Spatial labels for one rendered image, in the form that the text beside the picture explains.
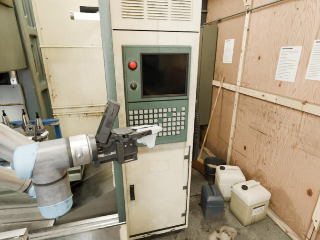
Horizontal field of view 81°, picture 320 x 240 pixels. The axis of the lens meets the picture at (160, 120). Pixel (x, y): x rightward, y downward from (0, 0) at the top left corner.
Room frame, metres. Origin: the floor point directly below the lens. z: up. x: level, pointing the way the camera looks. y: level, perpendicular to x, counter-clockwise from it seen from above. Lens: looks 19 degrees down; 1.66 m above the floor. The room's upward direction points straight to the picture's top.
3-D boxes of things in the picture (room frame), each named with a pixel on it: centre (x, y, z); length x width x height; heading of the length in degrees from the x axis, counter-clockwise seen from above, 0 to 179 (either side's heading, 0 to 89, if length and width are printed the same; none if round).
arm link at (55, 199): (0.40, 0.27, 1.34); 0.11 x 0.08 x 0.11; 28
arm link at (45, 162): (0.39, 0.27, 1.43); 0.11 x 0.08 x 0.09; 118
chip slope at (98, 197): (1.35, 0.73, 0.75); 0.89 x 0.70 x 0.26; 14
